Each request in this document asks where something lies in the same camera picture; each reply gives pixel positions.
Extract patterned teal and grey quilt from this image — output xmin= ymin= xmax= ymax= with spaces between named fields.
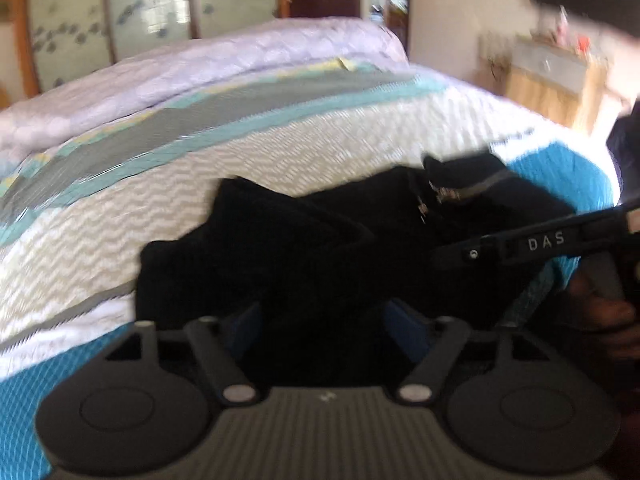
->
xmin=0 ymin=60 xmax=622 ymax=463

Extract floral glass sliding wardrobe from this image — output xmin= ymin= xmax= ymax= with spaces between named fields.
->
xmin=10 ymin=0 xmax=287 ymax=96

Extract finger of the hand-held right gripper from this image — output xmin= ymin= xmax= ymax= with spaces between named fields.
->
xmin=433 ymin=233 xmax=506 ymax=269

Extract light wooden cabinet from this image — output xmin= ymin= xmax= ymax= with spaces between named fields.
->
xmin=504 ymin=34 xmax=610 ymax=132

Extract black pants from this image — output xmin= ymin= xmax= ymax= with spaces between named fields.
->
xmin=135 ymin=152 xmax=577 ymax=376

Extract dark cloth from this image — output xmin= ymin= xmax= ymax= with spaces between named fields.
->
xmin=606 ymin=112 xmax=640 ymax=203

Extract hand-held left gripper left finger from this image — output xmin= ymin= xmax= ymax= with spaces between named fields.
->
xmin=102 ymin=302 xmax=263 ymax=407

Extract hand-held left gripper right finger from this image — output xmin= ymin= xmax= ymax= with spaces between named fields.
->
xmin=387 ymin=299 xmax=553 ymax=407

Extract lilac floral comforter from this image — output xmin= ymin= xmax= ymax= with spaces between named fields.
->
xmin=0 ymin=17 xmax=408 ymax=161

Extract person's right hand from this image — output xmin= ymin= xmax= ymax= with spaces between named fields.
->
xmin=567 ymin=262 xmax=640 ymax=362

